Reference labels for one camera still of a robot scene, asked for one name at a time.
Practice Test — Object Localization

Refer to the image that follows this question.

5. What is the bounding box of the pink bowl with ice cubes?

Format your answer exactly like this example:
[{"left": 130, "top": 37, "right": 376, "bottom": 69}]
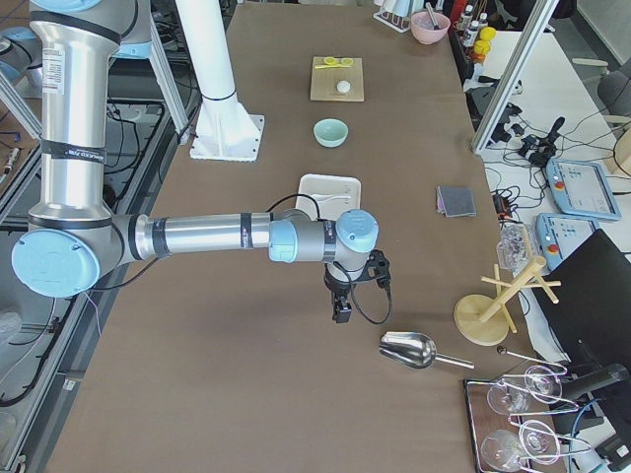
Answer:
[{"left": 410, "top": 11, "right": 452, "bottom": 44}]

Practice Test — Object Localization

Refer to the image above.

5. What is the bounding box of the wooden cutting board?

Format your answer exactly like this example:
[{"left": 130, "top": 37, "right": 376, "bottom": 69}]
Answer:
[{"left": 310, "top": 56, "right": 365, "bottom": 102}]

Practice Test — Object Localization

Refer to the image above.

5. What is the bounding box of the lower teach pendant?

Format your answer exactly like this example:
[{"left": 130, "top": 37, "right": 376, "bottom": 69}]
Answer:
[{"left": 535, "top": 213, "right": 599, "bottom": 270}]

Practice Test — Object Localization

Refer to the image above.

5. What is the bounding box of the teach pendant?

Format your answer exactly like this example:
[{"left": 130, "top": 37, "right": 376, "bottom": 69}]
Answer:
[
  {"left": 545, "top": 158, "right": 622, "bottom": 221},
  {"left": 535, "top": 213, "right": 599, "bottom": 270}
]

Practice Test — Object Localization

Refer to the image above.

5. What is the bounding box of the wooden mug tree stand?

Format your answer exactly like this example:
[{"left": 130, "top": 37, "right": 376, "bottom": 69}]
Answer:
[{"left": 454, "top": 226, "right": 562, "bottom": 346}]

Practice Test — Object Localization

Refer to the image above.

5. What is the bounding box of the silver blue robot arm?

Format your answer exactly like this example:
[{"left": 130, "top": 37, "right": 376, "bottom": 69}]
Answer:
[{"left": 12, "top": 1, "right": 390, "bottom": 323}]

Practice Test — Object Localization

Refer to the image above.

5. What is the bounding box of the clear plastic container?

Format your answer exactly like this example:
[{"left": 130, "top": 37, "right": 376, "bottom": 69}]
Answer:
[{"left": 496, "top": 224, "right": 532, "bottom": 273}]

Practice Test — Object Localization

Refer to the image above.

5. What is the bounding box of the yellow plastic knife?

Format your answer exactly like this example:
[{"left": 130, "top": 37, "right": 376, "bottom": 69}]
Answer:
[{"left": 314, "top": 62, "right": 345, "bottom": 70}]

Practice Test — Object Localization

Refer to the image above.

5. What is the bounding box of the upper teach pendant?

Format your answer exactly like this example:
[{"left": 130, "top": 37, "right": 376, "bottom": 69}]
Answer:
[{"left": 545, "top": 158, "right": 622, "bottom": 221}]

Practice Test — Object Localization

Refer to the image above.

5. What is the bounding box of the metal scoop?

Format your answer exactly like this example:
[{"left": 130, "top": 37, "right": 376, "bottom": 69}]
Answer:
[{"left": 379, "top": 331, "right": 475, "bottom": 370}]

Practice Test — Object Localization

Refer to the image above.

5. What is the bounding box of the aluminium frame post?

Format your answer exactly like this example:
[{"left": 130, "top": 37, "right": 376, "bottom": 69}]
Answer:
[{"left": 471, "top": 0, "right": 558, "bottom": 155}]

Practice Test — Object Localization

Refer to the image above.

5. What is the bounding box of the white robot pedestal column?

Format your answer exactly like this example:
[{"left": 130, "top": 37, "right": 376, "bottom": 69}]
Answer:
[{"left": 176, "top": 0, "right": 264, "bottom": 163}]

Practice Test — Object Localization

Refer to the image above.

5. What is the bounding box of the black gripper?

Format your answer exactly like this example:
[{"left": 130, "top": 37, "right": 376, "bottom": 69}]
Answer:
[{"left": 323, "top": 264, "right": 354, "bottom": 323}]

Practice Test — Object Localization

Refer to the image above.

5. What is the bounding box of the metal tube in pink bowl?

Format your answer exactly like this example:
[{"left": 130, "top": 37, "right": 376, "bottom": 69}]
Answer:
[{"left": 425, "top": 3, "right": 440, "bottom": 31}]

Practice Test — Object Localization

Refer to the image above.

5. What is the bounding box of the grey folded cloth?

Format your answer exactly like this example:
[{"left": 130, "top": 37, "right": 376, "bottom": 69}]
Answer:
[{"left": 436, "top": 185, "right": 477, "bottom": 218}]

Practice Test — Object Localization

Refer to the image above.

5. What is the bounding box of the mint green bowl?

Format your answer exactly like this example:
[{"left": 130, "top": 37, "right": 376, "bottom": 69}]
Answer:
[{"left": 313, "top": 118, "right": 349, "bottom": 148}]

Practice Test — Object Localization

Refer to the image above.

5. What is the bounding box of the wine glass rack tray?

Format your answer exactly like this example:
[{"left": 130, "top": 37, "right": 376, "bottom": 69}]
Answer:
[{"left": 462, "top": 365, "right": 591, "bottom": 472}]

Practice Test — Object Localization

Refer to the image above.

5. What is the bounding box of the cream rectangular tray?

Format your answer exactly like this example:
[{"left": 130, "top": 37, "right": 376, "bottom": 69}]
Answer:
[{"left": 295, "top": 173, "right": 361, "bottom": 221}]

